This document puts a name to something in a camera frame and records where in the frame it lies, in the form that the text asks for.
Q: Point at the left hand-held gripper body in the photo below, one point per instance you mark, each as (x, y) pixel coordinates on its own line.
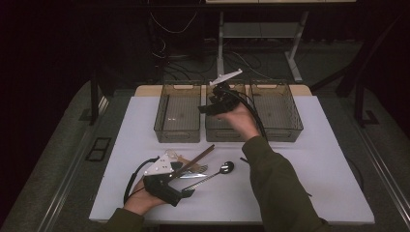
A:
(161, 190)

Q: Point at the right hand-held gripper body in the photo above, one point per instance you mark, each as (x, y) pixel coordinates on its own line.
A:
(227, 101)

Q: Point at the translucent orange plastic spoon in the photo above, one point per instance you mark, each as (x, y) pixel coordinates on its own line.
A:
(183, 159)

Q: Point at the smoky clear plastic bin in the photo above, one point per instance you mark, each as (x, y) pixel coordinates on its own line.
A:
(182, 112)
(278, 112)
(225, 135)

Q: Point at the brown wooden chopstick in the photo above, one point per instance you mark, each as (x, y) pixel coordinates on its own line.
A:
(199, 157)

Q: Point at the metal spoon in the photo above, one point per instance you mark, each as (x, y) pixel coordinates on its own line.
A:
(227, 167)

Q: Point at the person's left hand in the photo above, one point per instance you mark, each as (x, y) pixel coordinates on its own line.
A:
(140, 201)

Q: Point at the person's right hand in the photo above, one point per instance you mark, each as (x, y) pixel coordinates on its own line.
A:
(241, 124)

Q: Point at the dark metal fork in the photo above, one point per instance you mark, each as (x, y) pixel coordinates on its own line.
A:
(201, 168)

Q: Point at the black metal stand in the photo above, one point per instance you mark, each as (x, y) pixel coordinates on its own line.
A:
(359, 106)
(94, 103)

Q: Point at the white metal desk frame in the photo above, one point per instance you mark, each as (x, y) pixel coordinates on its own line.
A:
(220, 51)

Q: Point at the black rectangular floor frame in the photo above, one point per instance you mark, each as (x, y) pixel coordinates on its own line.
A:
(98, 149)

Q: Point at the silver metal rail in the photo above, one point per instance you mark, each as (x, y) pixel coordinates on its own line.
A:
(390, 180)
(57, 193)

